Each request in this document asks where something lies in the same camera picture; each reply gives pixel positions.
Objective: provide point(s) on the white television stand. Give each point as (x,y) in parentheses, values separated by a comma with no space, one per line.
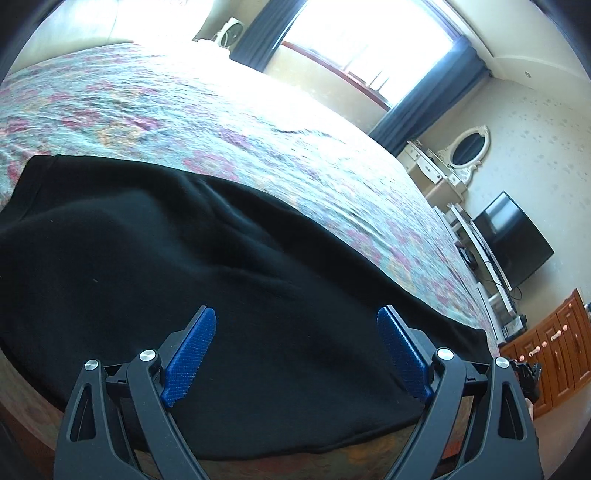
(485,263)

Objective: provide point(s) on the window with red frame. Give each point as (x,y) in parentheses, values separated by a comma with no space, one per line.
(369,41)

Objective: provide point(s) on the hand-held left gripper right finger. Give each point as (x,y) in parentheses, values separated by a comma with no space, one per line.
(401,350)

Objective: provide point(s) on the white oval vanity mirror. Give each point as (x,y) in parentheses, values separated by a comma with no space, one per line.
(465,147)

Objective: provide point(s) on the white electric fan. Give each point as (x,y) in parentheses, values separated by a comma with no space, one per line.
(229,33)

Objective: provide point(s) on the black flat television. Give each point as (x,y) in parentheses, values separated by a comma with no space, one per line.
(512,240)

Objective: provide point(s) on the floral bedspread bed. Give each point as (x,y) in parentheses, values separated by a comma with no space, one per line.
(184,115)

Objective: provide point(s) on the white dressing table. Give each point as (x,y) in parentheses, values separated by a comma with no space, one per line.
(429,170)

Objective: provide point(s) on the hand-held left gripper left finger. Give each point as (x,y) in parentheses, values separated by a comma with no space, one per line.
(191,350)

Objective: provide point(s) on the black set-top box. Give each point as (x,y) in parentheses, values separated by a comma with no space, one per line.
(468,257)

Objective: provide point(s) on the black pants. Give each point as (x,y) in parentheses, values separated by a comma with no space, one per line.
(184,254)

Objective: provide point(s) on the brown wooden cabinet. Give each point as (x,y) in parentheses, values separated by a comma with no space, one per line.
(558,350)

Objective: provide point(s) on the dark blue curtain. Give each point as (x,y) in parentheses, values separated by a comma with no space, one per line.
(258,41)
(415,110)

